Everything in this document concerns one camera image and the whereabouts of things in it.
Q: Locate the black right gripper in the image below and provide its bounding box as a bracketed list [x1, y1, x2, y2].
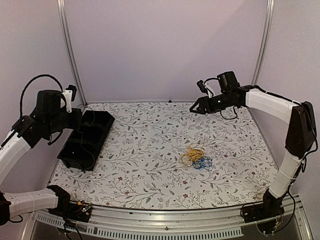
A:
[189, 91, 237, 115]

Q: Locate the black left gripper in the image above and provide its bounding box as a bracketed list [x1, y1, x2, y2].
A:
[46, 107, 82, 135]

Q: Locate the thin black cable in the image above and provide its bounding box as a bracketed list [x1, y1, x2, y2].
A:
[78, 109, 97, 166]

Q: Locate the yellow cable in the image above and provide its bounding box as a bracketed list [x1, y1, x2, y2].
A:
[180, 138, 208, 169]

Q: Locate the blue cable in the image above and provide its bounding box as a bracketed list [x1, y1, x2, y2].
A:
[191, 156, 215, 173]

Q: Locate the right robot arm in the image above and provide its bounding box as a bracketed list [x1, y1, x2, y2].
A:
[189, 71, 319, 218]

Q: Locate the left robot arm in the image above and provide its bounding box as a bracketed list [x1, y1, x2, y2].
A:
[0, 74, 82, 225]

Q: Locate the black three-compartment bin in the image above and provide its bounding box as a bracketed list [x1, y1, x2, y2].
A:
[57, 110, 115, 172]

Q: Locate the floral patterned table mat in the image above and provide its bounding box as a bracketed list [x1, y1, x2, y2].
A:
[50, 102, 278, 210]

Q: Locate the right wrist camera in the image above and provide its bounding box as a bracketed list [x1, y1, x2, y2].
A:
[196, 80, 216, 98]

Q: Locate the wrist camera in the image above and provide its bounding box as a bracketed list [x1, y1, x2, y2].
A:
[60, 84, 77, 113]
[196, 80, 216, 98]

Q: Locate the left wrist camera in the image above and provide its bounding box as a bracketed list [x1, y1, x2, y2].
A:
[60, 84, 77, 113]

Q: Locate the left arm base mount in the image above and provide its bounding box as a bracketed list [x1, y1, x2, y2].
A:
[48, 200, 93, 223]

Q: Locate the right aluminium corner post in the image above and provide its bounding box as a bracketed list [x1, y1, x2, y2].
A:
[251, 0, 275, 85]

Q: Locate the aluminium corner post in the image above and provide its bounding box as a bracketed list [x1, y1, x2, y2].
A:
[251, 0, 275, 85]
[56, 0, 88, 106]

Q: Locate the left aluminium corner post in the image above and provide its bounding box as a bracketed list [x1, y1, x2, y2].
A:
[56, 0, 88, 106]

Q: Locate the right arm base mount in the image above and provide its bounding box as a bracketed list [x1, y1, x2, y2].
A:
[240, 203, 285, 235]

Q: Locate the aluminium front rail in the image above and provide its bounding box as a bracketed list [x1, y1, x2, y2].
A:
[22, 194, 316, 240]

